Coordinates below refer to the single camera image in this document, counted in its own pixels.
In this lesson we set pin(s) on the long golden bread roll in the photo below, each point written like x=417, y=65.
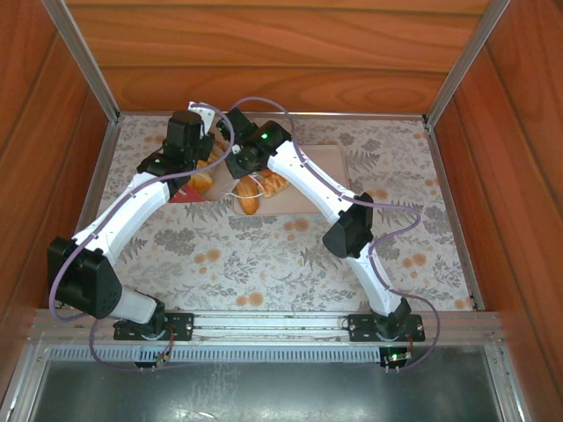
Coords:
x=247, y=198

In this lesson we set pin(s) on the oval crusty bread roll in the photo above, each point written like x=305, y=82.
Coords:
x=201, y=182

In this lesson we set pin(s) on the red white paper bag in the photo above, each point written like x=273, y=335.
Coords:
x=220, y=189

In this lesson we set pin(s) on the braided golden pastry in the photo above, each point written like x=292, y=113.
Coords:
x=275, y=184

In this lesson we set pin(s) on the pink rectangular tray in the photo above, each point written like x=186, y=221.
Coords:
x=286, y=204

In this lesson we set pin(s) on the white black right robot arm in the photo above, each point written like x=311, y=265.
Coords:
x=308, y=180

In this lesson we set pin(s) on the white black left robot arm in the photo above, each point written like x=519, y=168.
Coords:
x=127, y=211

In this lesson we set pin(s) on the floral tablecloth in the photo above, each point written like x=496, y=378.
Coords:
x=264, y=272

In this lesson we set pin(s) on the aluminium base beam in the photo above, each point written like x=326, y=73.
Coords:
x=264, y=325

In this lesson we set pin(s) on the small connector board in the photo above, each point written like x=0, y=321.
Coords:
x=163, y=358

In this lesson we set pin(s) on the grey metal panel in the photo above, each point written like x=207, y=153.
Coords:
x=264, y=395

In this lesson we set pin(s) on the small board with green light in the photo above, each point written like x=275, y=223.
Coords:
x=396, y=358

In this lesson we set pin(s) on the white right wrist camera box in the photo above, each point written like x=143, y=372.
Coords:
x=236, y=149

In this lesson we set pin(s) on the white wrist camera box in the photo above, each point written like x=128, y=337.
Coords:
x=201, y=113
x=236, y=149

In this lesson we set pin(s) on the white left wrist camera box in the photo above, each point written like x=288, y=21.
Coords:
x=201, y=113

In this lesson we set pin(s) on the aluminium side rail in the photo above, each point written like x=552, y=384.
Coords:
x=97, y=176

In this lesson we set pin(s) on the aluminium frame post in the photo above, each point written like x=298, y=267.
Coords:
x=467, y=57
x=82, y=57

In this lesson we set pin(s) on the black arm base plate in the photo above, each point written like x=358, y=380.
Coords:
x=182, y=325
x=358, y=327

